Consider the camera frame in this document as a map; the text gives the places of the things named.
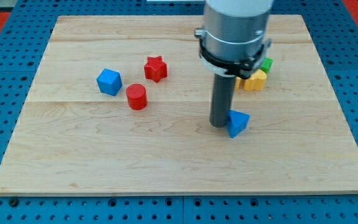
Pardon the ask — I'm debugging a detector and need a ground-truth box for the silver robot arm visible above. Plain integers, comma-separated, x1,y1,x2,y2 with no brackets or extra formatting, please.
194,0,273,80

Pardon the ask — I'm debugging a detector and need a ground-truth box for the yellow hexagon block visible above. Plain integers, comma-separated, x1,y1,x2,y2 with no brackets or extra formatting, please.
234,77,242,90

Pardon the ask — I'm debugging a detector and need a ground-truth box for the red cylinder block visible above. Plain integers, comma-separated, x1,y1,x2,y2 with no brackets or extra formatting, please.
126,83,148,110

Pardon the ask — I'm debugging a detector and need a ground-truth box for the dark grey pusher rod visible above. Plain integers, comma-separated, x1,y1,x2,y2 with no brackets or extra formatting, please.
209,74,236,128

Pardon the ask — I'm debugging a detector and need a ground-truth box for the red star block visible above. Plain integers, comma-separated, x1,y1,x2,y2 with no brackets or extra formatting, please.
144,56,168,83

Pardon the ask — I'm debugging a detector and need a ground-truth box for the wooden board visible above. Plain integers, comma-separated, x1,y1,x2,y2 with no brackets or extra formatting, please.
0,15,358,197

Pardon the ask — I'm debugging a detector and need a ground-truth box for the blue triangle block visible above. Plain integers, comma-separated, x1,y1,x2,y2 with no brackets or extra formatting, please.
226,110,250,138

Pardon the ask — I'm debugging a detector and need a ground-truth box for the blue cube block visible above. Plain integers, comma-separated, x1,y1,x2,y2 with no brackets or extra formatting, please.
96,68,122,96

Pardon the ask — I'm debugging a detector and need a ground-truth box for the yellow heart block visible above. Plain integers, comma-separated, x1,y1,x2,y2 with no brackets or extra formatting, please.
243,70,267,91

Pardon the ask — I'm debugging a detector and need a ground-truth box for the green block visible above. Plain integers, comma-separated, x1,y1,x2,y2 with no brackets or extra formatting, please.
260,57,273,74

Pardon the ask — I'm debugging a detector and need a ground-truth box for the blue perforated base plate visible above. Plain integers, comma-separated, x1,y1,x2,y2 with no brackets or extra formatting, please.
0,0,358,223

